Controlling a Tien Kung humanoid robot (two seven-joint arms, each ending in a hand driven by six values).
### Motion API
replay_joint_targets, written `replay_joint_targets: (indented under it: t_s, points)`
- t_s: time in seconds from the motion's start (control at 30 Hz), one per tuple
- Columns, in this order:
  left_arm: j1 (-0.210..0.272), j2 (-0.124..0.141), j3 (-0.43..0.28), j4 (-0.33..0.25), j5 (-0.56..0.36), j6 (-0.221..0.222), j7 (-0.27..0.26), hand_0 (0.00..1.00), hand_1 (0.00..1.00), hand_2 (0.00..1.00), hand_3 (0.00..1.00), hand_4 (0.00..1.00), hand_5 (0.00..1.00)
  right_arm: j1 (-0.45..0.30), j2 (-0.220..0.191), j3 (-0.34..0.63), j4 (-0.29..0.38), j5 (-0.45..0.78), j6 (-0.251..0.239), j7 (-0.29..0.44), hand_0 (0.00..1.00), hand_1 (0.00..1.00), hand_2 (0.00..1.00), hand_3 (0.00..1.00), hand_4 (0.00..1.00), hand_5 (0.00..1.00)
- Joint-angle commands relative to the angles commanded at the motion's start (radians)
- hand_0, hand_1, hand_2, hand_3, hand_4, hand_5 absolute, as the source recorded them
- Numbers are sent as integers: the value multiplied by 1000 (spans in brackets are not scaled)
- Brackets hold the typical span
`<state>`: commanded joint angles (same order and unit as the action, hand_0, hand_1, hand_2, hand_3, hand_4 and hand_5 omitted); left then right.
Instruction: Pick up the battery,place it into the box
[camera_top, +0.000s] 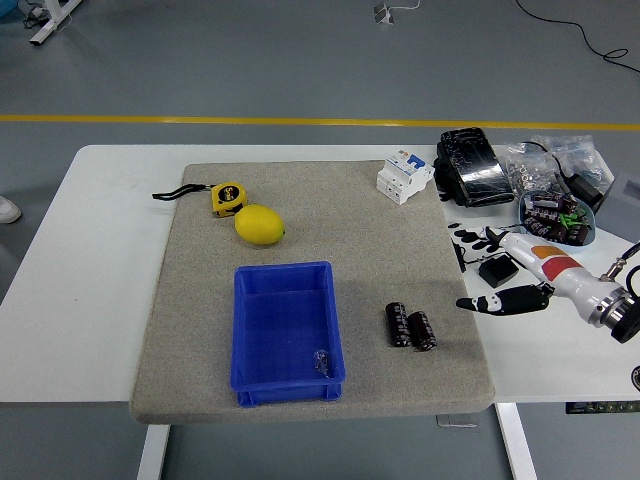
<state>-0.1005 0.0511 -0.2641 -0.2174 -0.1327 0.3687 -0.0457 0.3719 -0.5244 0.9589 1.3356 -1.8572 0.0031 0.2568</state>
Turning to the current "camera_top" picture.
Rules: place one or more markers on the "small black power adapter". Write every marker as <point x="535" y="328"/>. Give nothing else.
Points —
<point x="497" y="272"/>

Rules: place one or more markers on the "small clear plastic bag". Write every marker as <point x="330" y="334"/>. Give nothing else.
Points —
<point x="321" y="362"/>

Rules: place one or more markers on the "white stand leg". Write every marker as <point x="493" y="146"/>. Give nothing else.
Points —
<point x="47" y="27"/>

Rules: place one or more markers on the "metal bracket under table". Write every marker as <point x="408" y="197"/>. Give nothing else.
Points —
<point x="455" y="422"/>

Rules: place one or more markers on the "clear bag of screws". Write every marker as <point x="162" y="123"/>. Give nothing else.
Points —
<point x="582" y="155"/>

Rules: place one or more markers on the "white table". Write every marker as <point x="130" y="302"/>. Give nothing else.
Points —
<point x="100" y="250"/>

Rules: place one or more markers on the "grey box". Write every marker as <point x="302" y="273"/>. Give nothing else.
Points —
<point x="622" y="200"/>

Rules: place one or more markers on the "white circuit breaker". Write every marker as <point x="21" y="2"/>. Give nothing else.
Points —
<point x="402" y="177"/>

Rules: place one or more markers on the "green connectors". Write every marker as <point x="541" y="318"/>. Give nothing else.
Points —
<point x="570" y="219"/>

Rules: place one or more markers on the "dark cylindrical battery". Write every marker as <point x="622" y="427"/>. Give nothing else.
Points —
<point x="422" y="331"/>
<point x="397" y="325"/>

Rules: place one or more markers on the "blue plastic box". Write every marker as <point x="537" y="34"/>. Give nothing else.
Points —
<point x="280" y="325"/>

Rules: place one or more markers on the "yellow lemon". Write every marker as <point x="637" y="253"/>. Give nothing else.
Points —
<point x="259" y="225"/>

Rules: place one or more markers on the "clear bag of silver nuts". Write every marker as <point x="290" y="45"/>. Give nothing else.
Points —
<point x="527" y="172"/>

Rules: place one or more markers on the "black table control panel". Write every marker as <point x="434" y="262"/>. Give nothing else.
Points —
<point x="600" y="407"/>

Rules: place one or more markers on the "light blue bowl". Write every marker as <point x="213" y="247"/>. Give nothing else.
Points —
<point x="582" y="242"/>

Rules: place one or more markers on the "glossy black case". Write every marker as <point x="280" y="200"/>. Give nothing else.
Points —
<point x="475" y="167"/>

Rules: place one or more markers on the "yellow tape measure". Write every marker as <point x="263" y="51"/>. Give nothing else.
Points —
<point x="229" y="197"/>

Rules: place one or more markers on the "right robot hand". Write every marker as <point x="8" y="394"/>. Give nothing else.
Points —
<point x="565" y="275"/>

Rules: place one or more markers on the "grey-brown mat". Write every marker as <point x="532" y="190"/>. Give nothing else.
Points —
<point x="350" y="250"/>

